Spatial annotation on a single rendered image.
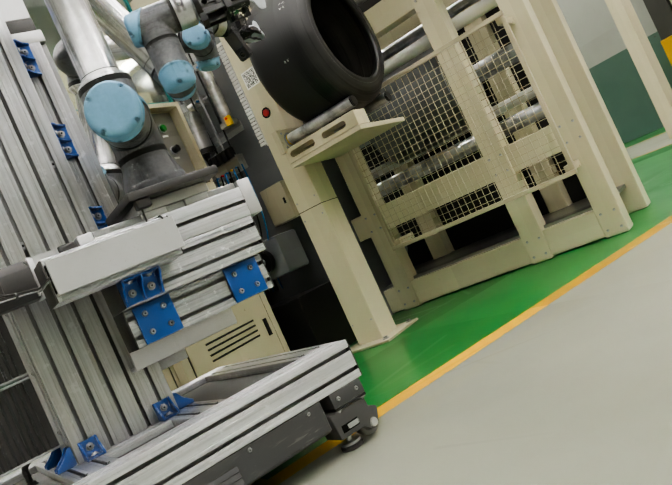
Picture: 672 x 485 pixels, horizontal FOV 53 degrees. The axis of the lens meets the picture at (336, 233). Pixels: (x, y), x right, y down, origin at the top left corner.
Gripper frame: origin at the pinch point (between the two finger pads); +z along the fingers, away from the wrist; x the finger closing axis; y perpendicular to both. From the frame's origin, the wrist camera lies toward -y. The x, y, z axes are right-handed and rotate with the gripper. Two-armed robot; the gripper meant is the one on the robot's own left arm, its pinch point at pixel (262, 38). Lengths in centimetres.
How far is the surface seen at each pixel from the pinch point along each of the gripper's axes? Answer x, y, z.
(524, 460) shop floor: -80, -133, -89
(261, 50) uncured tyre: 8.1, 0.9, 8.3
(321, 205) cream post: 27, -56, 36
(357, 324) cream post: 36, -107, 41
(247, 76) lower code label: 33.7, 5.7, 28.1
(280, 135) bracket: 24.1, -26.2, 22.0
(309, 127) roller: 11.4, -28.9, 24.5
